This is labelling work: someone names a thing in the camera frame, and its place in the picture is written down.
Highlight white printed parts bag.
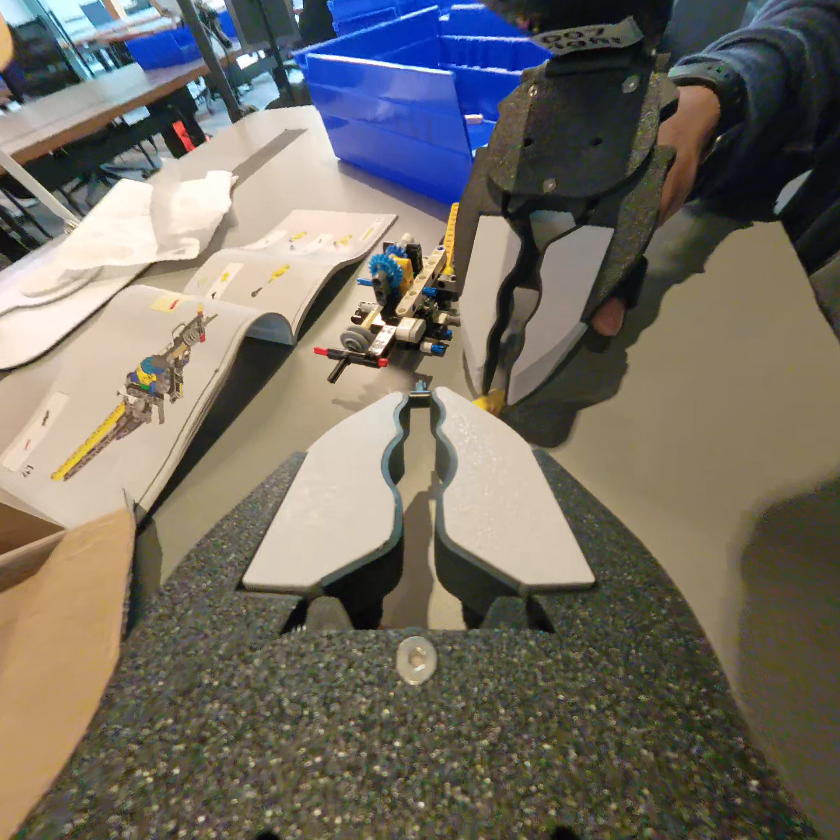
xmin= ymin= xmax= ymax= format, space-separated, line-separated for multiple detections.
xmin=150 ymin=169 xmax=239 ymax=258

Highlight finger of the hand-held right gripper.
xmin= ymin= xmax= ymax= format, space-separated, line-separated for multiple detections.
xmin=507 ymin=211 xmax=618 ymax=406
xmin=461 ymin=214 xmax=526 ymax=396

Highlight white desk stand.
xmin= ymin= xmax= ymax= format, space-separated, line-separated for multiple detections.
xmin=0 ymin=150 xmax=158 ymax=370

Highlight large blue plastic bin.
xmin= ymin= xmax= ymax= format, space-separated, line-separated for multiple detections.
xmin=292 ymin=5 xmax=553 ymax=206

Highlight person's torso in jacket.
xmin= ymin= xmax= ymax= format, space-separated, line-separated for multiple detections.
xmin=777 ymin=164 xmax=840 ymax=309

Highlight person's right hand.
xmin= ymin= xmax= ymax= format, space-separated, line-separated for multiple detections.
xmin=591 ymin=84 xmax=724 ymax=337

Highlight grey monitor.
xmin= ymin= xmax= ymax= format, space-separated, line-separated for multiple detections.
xmin=226 ymin=0 xmax=303 ymax=48

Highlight dark table cable cover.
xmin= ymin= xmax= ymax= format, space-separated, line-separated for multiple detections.
xmin=226 ymin=128 xmax=309 ymax=181

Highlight person's right forearm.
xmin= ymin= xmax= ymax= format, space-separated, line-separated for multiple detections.
xmin=669 ymin=0 xmax=840 ymax=224

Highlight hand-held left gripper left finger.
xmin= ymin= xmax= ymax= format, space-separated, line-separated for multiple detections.
xmin=243 ymin=392 xmax=408 ymax=595

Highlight lego model assembly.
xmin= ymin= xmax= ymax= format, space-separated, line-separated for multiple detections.
xmin=314 ymin=202 xmax=463 ymax=385

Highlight small blue plastic bin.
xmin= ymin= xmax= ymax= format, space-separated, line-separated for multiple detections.
xmin=123 ymin=28 xmax=198 ymax=70

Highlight lego instruction booklet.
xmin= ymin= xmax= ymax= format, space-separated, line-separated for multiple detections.
xmin=0 ymin=210 xmax=399 ymax=529

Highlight cardboard box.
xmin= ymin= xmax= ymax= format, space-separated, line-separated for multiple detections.
xmin=0 ymin=502 xmax=137 ymax=837

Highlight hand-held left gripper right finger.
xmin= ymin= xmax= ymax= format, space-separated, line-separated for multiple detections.
xmin=431 ymin=387 xmax=596 ymax=595

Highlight black pole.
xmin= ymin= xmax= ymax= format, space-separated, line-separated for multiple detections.
xmin=176 ymin=0 xmax=245 ymax=123

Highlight long wooden desk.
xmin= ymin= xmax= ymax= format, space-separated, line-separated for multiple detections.
xmin=0 ymin=39 xmax=231 ymax=165

